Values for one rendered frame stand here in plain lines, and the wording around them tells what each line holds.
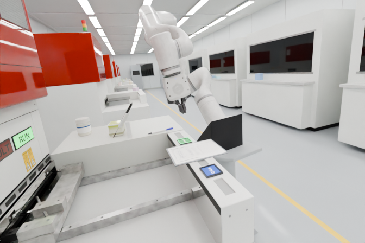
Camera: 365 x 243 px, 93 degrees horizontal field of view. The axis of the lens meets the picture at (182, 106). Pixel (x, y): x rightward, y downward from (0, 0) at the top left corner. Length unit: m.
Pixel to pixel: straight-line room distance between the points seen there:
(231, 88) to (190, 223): 4.77
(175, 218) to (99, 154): 0.48
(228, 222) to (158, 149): 0.56
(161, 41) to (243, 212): 0.59
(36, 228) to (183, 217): 0.40
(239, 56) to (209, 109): 4.31
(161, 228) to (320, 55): 3.41
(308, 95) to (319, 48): 0.77
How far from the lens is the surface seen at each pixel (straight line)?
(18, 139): 0.79
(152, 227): 0.65
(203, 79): 1.11
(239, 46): 5.27
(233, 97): 5.29
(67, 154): 0.97
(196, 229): 0.62
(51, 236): 0.68
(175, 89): 0.71
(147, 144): 0.93
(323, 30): 3.68
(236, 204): 0.49
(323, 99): 3.84
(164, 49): 0.69
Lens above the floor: 1.28
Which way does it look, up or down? 12 degrees down
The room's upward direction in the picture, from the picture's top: 5 degrees counter-clockwise
